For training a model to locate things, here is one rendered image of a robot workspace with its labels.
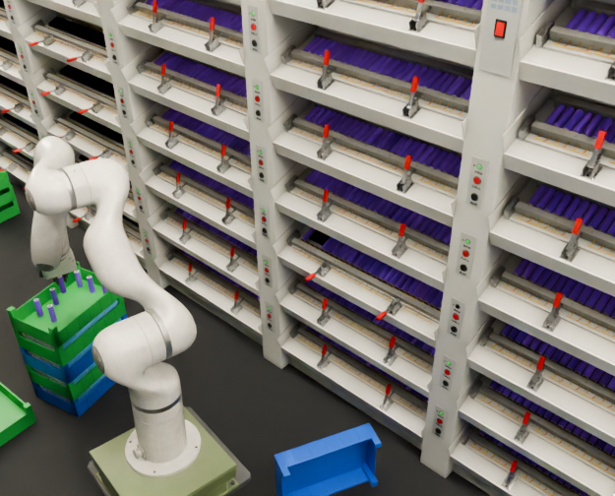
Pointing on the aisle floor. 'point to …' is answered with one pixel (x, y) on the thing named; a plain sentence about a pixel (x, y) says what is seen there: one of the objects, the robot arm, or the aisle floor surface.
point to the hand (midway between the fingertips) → (60, 277)
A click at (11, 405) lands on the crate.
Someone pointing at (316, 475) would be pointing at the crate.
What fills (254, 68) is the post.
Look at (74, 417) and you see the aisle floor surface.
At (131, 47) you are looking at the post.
